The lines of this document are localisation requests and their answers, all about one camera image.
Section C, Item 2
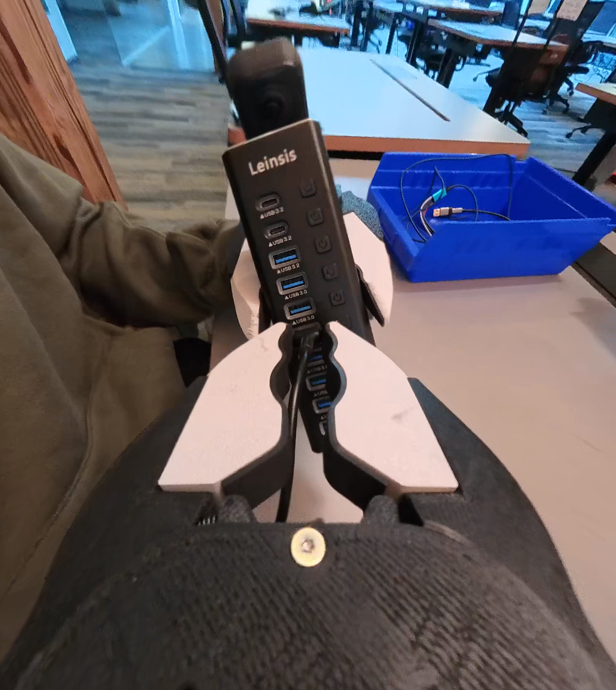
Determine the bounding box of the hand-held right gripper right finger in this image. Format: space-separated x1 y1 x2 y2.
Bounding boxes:
321 321 459 496

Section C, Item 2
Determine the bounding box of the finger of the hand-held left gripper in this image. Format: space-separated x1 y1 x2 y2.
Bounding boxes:
231 237 282 341
340 213 395 327

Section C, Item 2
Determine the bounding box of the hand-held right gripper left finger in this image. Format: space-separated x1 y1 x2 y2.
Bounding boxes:
158 322 295 494

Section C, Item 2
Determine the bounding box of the black USB cable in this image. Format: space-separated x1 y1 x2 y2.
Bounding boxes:
276 329 322 524

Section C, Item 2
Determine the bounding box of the black USB hub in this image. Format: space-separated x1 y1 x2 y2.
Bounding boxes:
222 120 376 454

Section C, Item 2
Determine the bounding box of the person's left forearm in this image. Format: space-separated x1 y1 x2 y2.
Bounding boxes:
73 199 244 330

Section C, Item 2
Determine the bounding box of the grey desk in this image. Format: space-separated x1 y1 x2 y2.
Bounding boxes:
227 47 531 158
208 156 616 690

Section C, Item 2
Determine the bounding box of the blue plastic bin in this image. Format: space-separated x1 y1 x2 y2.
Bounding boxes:
367 152 616 284

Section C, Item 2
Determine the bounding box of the black office chair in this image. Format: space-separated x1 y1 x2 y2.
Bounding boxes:
548 40 605 114
472 56 530 138

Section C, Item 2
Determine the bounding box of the person's green hoodie torso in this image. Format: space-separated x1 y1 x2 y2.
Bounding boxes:
0 102 217 675

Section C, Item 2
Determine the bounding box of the black cable silver plug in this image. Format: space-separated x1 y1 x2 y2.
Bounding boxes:
400 156 516 243

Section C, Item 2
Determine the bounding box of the black cable green plug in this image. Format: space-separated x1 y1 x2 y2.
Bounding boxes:
402 167 447 243

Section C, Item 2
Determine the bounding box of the wooden post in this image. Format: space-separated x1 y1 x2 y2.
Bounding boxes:
0 0 125 208

